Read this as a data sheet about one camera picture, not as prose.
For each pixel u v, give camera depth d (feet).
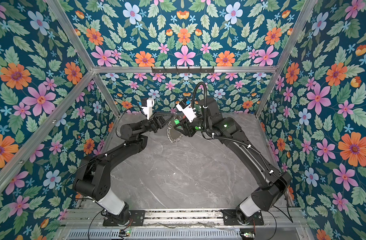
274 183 1.31
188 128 1.85
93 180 1.50
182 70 3.04
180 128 2.08
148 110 1.99
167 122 2.09
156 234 2.30
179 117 2.17
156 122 2.02
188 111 1.86
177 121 2.13
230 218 2.39
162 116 2.05
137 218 2.41
